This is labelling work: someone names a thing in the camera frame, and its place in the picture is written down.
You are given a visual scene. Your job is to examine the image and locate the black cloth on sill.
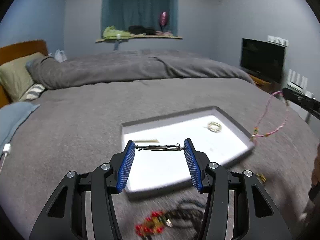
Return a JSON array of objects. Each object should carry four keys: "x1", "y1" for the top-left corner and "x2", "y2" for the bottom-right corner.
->
[{"x1": 128, "y1": 25, "x2": 156, "y2": 36}]

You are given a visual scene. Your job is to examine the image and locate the gold chain bracelet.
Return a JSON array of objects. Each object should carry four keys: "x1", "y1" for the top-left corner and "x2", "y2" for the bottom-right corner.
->
[{"x1": 207, "y1": 121, "x2": 222, "y2": 133}]

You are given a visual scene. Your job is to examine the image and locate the large dark wooden bead bracelet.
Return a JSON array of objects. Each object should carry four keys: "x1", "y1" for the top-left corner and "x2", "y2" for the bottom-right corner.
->
[{"x1": 164, "y1": 199, "x2": 209, "y2": 228}]

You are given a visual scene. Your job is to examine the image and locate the gold hair clip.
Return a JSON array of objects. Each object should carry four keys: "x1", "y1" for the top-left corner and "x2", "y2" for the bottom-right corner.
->
[{"x1": 134, "y1": 139, "x2": 159, "y2": 143}]

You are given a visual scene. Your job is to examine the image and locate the olive green pillow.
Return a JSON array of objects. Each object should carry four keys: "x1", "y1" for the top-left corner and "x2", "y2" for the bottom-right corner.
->
[{"x1": 1, "y1": 53, "x2": 44, "y2": 102}]

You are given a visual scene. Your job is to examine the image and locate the white plastic bag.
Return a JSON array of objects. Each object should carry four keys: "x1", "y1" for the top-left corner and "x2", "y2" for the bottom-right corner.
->
[{"x1": 54, "y1": 50, "x2": 67, "y2": 63}]

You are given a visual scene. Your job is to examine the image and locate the black cord bracelet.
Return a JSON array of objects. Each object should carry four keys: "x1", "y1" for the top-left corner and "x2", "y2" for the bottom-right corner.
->
[{"x1": 135, "y1": 142, "x2": 185, "y2": 152}]

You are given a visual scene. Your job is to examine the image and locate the white wall switches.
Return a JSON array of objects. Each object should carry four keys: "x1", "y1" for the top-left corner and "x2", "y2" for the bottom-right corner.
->
[{"x1": 267, "y1": 35, "x2": 289, "y2": 47}]

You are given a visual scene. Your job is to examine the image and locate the green cloth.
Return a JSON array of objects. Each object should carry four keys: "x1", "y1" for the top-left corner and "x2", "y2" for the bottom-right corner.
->
[{"x1": 102, "y1": 25, "x2": 131, "y2": 40}]

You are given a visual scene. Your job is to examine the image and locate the striped pillow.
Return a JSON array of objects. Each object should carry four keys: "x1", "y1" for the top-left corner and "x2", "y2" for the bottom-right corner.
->
[{"x1": 19, "y1": 83, "x2": 46, "y2": 101}]

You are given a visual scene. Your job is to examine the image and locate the grey jewelry tray box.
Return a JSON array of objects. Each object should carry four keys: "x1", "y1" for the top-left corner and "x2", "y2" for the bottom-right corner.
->
[{"x1": 121, "y1": 106, "x2": 254, "y2": 200}]

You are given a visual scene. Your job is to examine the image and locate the wooden headboard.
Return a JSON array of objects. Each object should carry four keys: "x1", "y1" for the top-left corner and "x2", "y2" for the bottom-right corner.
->
[{"x1": 1, "y1": 40, "x2": 48, "y2": 107}]

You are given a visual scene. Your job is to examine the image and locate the blue blanket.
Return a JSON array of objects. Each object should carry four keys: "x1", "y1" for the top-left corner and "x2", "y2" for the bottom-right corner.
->
[{"x1": 0, "y1": 102, "x2": 40, "y2": 153}]

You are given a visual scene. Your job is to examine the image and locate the wooden tv stand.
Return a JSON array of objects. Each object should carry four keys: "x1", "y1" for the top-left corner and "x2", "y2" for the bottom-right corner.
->
[{"x1": 249, "y1": 74, "x2": 274, "y2": 94}]

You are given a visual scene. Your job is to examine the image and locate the red bead gold jewelry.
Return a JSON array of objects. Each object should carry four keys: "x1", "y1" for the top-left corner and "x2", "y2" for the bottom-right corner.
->
[{"x1": 135, "y1": 211, "x2": 173, "y2": 239}]

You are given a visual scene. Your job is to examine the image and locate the person's right hand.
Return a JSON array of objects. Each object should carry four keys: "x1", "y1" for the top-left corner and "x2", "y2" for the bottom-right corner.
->
[{"x1": 311, "y1": 144, "x2": 320, "y2": 186}]

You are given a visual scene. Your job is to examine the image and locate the grey duvet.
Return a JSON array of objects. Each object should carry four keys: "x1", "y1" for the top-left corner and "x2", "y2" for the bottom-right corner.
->
[{"x1": 26, "y1": 49, "x2": 253, "y2": 90}]

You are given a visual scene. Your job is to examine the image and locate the white charger plug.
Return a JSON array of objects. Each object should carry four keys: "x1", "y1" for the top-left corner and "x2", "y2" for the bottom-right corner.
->
[{"x1": 3, "y1": 144, "x2": 11, "y2": 154}]

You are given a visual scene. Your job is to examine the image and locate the grey bed sheet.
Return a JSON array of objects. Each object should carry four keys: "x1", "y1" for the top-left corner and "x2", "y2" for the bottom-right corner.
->
[{"x1": 1, "y1": 78, "x2": 319, "y2": 239}]

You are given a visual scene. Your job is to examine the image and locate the teal curtain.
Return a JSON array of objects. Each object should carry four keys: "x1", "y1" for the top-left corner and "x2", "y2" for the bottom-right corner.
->
[{"x1": 100, "y1": 0, "x2": 178, "y2": 36}]

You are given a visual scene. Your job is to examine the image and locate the pink beaded necklace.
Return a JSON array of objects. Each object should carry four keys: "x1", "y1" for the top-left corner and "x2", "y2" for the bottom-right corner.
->
[{"x1": 249, "y1": 91, "x2": 290, "y2": 143}]

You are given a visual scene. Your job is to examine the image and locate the black television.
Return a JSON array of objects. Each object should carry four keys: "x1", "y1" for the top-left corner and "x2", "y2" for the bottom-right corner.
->
[{"x1": 240, "y1": 38, "x2": 286, "y2": 83}]

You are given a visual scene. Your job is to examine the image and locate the white router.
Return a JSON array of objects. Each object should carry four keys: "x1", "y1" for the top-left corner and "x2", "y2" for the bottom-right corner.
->
[{"x1": 286, "y1": 69, "x2": 315, "y2": 99}]

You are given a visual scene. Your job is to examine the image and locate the wooden window sill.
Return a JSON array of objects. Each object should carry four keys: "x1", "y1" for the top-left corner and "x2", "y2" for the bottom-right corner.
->
[{"x1": 95, "y1": 35, "x2": 183, "y2": 43}]

